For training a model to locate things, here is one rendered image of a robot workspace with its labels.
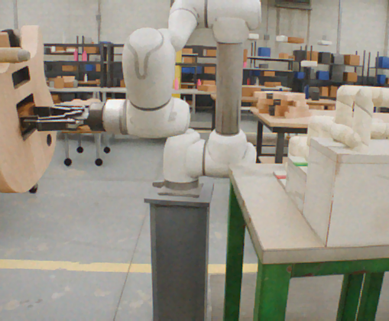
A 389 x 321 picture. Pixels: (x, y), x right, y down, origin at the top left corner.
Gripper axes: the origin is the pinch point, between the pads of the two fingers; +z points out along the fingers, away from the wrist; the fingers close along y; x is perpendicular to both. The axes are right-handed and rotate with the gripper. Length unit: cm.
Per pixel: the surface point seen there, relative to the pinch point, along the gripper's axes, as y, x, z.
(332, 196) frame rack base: -36, 0, -66
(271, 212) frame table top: -23, -13, -59
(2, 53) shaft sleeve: -12.3, 18.2, -2.6
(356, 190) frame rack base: -37, 1, -70
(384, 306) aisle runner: 35, -121, -149
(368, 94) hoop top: -32, 16, -71
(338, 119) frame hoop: -25, 9, -70
